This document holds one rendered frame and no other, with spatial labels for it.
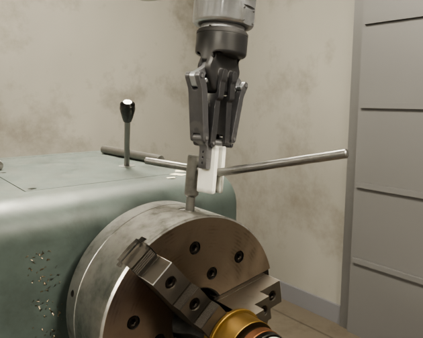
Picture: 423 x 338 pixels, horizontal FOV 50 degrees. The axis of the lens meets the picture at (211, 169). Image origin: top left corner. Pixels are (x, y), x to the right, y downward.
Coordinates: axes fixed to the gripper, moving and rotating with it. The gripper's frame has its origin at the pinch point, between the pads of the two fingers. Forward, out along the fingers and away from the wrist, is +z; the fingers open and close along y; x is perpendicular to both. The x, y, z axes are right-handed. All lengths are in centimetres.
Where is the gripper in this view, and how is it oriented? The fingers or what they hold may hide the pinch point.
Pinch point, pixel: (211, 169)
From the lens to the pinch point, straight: 67.1
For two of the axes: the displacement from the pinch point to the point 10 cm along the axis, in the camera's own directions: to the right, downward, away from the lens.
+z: -0.8, 9.9, 1.0
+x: -8.1, -1.2, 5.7
